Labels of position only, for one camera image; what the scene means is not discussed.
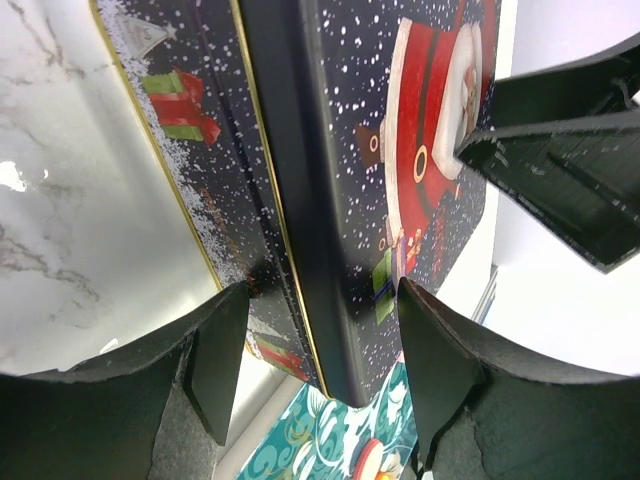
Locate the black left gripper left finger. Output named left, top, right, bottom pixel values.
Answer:
left=1, top=282, right=249, bottom=479

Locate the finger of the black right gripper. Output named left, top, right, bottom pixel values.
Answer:
left=491, top=37, right=639, bottom=128
left=457, top=111, right=639, bottom=273

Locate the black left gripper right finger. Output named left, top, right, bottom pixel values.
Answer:
left=397, top=279, right=639, bottom=479

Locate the gold tin lid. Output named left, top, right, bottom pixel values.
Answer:
left=238, top=1, right=501, bottom=407

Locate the pink sandwich cookie upper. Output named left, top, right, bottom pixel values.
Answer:
left=352, top=438, right=397, bottom=480

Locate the teal floral serving tray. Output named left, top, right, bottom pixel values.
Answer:
left=236, top=356, right=417, bottom=479

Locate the square cookie tin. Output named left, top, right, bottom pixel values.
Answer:
left=91, top=1, right=326, bottom=390

